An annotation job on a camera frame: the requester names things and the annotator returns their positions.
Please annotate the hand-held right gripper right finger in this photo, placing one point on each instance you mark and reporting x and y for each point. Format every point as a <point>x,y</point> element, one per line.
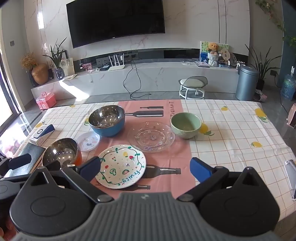
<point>199,168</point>

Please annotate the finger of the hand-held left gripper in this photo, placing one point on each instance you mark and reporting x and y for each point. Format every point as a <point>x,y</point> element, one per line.
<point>20,161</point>
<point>53,165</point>

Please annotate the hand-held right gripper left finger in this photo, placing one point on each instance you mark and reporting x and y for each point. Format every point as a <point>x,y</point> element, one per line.
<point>92,167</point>

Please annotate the orange steel bowl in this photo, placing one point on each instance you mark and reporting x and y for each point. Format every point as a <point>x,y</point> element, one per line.
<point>62,150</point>

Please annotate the white fruit-printed plate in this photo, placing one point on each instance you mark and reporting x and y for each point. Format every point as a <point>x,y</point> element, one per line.
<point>122,166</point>

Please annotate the blue steel bowl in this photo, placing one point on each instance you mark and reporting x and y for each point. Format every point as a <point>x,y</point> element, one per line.
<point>107,131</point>

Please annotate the clear glass plate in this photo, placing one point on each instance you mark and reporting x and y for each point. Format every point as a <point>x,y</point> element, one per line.
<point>151,138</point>

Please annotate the black tablet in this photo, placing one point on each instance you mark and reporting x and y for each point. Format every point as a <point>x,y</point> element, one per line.
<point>31,151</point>

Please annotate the small white printed plate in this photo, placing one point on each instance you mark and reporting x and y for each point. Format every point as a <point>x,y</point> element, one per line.
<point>89,141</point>

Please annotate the white and blue box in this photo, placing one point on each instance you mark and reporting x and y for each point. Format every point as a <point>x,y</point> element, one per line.
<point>39,138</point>

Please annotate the pink placemat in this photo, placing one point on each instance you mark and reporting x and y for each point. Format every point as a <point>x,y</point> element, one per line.
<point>171,157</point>

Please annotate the green ceramic bowl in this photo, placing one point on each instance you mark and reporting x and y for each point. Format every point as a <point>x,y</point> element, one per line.
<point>185,133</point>

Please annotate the pink storage box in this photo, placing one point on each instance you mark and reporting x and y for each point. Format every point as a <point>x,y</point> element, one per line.
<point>46,100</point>

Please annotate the white rolling stool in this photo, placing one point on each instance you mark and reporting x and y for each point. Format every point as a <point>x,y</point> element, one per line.
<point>193,83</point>

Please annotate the brown round vase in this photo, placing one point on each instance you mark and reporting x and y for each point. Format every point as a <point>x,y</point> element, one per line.
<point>40,74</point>

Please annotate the paper booklet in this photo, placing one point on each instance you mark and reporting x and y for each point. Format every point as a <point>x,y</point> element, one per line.
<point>70,77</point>

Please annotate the white metal stand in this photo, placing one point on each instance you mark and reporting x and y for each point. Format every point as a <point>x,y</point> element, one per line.
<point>290,176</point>

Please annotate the plant in glass vase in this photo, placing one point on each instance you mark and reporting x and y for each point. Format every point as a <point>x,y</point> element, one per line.
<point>59,73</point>

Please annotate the pink slipper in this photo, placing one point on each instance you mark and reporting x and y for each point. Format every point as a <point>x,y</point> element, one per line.
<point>261,96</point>

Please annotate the grey trash can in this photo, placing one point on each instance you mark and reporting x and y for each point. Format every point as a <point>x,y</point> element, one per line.
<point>247,83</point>

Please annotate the white marble TV cabinet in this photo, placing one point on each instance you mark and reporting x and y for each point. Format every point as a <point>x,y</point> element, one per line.
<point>166,76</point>

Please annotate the white framed picture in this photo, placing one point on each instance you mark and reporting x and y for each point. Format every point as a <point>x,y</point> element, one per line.
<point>67,67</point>

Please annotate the small dark box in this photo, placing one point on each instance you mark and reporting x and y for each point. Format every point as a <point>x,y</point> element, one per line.
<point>104,68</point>

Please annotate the pink photo card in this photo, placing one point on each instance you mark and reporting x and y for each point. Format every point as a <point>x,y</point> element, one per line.
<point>87,67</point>

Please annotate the dried flowers in dark vase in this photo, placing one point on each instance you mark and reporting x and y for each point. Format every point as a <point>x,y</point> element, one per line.
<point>28,60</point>

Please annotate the white router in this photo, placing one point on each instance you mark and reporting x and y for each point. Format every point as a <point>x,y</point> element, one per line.
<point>116,67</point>

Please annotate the silver laptop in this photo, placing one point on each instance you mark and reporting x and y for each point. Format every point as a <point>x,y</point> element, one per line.
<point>203,64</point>

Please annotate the potted green plant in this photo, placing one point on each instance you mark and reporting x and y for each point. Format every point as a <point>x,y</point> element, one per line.
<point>260,84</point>

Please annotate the blue tissue box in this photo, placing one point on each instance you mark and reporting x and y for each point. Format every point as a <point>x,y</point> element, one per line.
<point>224,66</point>

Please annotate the pink device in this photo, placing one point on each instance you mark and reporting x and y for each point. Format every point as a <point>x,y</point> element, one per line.
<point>292,115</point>

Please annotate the teddy bear in basket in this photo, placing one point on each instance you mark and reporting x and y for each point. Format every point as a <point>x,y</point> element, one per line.
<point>212,55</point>

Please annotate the patterned decorative plate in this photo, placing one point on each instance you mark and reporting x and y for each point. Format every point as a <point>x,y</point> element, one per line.
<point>234,59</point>

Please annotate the round paper fan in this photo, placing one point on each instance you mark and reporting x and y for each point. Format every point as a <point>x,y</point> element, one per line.
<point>224,54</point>

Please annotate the green and blue painting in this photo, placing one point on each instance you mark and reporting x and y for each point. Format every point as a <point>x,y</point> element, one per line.
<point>204,49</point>

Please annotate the blue water bottle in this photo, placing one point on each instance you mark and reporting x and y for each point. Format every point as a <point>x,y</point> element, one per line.
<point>288,87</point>

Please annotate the black television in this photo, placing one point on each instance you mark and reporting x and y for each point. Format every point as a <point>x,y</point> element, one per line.
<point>115,20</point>

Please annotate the hanging vine plant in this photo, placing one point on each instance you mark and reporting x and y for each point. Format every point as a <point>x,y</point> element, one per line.
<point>290,38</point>

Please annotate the wall power outlets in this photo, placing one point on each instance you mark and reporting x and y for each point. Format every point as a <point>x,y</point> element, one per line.
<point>133,56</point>

